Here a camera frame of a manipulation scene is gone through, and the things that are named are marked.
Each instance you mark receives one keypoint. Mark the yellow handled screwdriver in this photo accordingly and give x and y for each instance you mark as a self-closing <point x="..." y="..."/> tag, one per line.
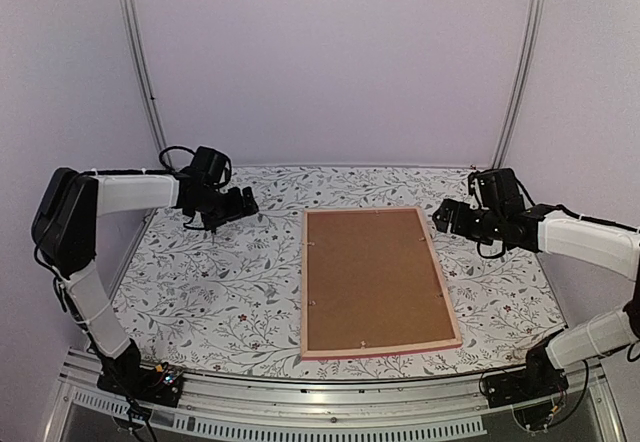
<point x="211" y="224"/>

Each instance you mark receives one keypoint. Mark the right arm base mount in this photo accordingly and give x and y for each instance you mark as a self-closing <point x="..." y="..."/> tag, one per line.
<point x="536" y="396"/>

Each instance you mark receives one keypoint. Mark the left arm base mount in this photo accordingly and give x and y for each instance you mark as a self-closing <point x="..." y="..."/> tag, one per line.
<point x="160" y="385"/>

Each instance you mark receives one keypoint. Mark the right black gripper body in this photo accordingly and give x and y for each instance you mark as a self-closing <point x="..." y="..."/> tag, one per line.
<point x="487" y="228"/>

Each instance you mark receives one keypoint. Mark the aluminium corner post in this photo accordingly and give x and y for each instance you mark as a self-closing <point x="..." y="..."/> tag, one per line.
<point x="135" y="42"/>
<point x="534" y="14"/>

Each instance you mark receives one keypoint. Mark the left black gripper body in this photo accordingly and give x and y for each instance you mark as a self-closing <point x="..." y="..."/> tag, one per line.
<point x="216" y="205"/>

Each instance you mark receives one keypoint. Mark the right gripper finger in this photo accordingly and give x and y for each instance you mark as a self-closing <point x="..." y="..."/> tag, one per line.
<point x="441" y="224"/>
<point x="444" y="209"/>

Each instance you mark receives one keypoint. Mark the left aluminium corner post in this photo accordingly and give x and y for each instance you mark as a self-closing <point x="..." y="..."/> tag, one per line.
<point x="135" y="42"/>

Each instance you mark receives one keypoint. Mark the floral patterned table mat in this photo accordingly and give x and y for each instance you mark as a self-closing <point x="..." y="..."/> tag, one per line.
<point x="229" y="301"/>

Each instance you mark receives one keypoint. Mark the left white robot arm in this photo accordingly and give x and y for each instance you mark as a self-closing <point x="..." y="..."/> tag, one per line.
<point x="65" y="233"/>

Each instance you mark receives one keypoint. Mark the right aluminium corner post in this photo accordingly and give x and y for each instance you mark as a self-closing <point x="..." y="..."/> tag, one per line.
<point x="534" y="14"/>

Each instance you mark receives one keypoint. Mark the pink picture frame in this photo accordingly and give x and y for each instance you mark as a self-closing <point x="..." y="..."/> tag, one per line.
<point x="372" y="286"/>

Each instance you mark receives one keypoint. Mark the aluminium front rail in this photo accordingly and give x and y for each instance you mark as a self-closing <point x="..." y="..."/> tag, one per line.
<point x="226" y="407"/>

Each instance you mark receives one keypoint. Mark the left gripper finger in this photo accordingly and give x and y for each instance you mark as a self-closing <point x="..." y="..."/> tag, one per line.
<point x="248" y="193"/>
<point x="249" y="207"/>

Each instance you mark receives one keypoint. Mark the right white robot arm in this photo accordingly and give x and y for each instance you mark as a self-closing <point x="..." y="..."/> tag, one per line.
<point x="557" y="230"/>

